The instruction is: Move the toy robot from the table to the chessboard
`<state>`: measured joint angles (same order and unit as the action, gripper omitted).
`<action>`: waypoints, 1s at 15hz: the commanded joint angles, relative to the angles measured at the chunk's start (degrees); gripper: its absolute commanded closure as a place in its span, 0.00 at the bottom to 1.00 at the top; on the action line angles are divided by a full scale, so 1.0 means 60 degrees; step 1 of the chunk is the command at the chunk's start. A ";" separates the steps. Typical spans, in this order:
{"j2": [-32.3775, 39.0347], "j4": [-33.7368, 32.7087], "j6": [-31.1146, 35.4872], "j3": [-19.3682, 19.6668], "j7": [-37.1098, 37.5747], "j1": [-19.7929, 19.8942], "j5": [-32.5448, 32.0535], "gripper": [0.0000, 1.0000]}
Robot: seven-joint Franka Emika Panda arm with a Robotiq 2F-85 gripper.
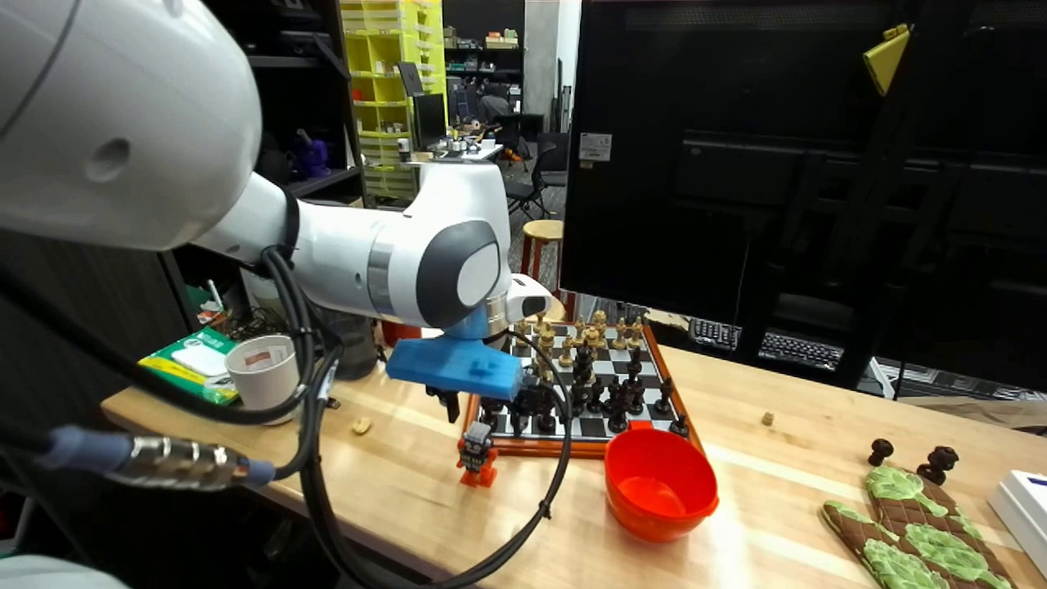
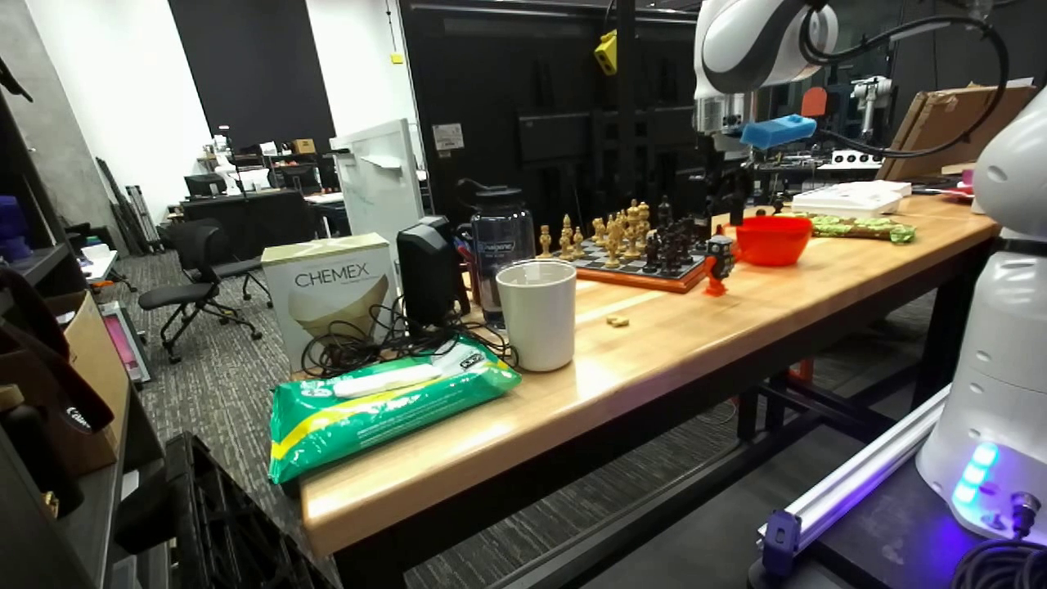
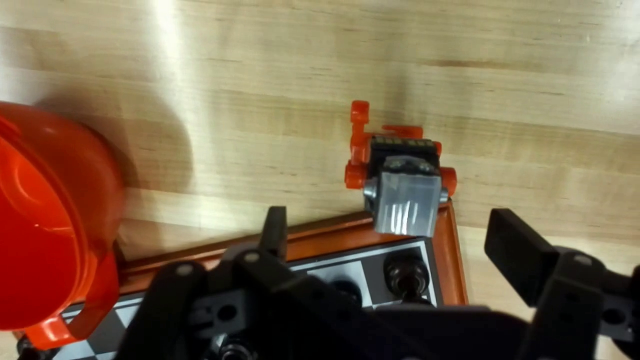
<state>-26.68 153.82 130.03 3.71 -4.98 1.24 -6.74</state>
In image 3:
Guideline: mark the black chess piece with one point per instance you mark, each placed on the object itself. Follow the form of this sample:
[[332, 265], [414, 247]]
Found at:
[[407, 275]]

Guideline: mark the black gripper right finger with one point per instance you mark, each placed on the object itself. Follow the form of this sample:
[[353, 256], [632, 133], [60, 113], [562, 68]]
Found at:
[[580, 307]]

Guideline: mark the orange plastic bowl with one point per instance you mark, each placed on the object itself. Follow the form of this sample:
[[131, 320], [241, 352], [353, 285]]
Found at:
[[46, 221]]

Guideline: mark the orange grey toy robot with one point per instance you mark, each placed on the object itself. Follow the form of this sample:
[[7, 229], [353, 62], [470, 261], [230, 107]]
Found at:
[[407, 201]]

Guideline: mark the wooden framed chessboard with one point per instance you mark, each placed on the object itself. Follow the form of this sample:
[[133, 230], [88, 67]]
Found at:
[[321, 241]]

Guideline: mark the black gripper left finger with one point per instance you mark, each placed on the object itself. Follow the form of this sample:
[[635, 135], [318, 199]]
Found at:
[[220, 313]]

